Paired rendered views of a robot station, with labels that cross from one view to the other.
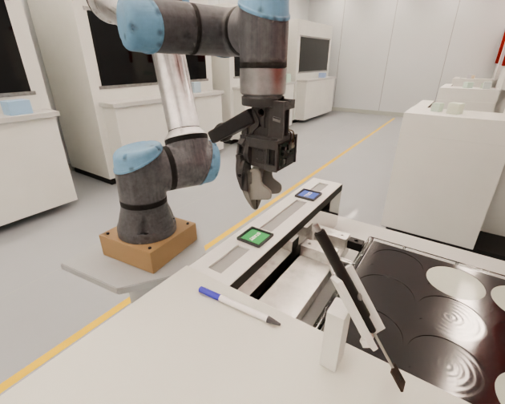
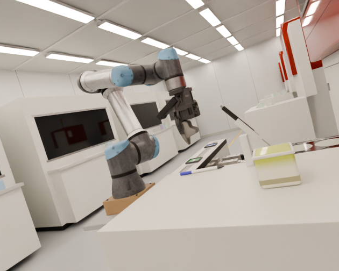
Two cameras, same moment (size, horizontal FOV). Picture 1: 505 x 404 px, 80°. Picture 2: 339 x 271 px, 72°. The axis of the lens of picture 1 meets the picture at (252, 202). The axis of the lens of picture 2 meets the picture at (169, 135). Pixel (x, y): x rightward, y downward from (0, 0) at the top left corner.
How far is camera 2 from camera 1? 0.41 m
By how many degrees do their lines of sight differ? 22
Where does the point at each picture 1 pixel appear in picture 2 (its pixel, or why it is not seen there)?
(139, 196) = (124, 167)
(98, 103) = (47, 171)
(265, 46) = (174, 69)
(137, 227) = (126, 185)
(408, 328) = not seen: hidden behind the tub
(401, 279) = not seen: hidden behind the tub
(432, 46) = (244, 84)
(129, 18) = (120, 72)
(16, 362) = not seen: outside the picture
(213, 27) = (149, 70)
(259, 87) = (176, 84)
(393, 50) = (223, 92)
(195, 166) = (148, 146)
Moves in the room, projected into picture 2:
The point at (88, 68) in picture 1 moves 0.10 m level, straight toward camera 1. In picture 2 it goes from (38, 151) to (39, 150)
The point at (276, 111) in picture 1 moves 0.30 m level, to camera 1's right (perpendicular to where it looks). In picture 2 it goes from (186, 92) to (260, 71)
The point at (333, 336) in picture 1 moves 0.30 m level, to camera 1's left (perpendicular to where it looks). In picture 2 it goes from (245, 146) to (136, 181)
